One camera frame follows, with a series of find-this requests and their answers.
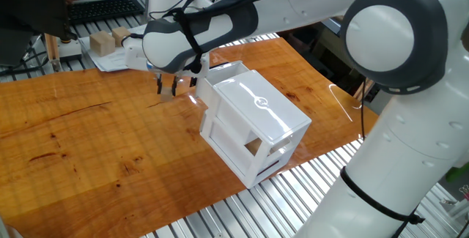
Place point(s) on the large light wooden block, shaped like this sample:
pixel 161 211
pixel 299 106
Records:
pixel 102 44

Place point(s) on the printed paper sheets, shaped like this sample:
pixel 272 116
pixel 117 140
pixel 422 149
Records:
pixel 110 62

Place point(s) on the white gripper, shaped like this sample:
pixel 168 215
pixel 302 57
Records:
pixel 133 55

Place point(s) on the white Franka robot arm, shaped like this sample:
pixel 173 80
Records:
pixel 414 139

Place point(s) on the wood grain table mat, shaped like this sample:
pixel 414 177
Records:
pixel 91 157

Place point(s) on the white plastic drawer cabinet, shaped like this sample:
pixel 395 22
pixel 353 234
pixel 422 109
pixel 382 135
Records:
pixel 264 102

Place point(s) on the small wooden cube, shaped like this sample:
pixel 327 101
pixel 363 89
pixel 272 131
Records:
pixel 167 94

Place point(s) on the medium light wooden block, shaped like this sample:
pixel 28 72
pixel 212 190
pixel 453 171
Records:
pixel 119 36

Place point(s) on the black keyboard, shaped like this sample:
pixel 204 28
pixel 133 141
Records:
pixel 106 10

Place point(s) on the binder clips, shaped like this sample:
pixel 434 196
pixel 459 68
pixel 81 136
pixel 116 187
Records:
pixel 464 191

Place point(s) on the bright green item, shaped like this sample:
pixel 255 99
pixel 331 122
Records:
pixel 463 172

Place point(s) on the black monitor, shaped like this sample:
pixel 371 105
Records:
pixel 33 3

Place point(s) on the wooden leg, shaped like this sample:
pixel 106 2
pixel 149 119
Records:
pixel 364 89

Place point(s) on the wooden strip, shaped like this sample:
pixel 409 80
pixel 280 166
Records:
pixel 52 53

